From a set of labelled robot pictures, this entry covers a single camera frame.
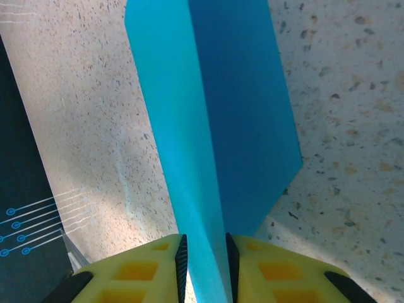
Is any blue circuit print side panel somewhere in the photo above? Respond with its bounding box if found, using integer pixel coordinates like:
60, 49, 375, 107
0, 34, 75, 303

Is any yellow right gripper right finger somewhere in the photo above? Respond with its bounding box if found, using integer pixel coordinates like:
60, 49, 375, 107
225, 232, 378, 303

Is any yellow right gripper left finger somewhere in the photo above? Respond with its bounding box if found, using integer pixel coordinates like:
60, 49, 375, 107
40, 233, 189, 303

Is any aluminium frame crossbar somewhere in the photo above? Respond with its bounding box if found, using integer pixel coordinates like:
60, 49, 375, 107
59, 229, 92, 270

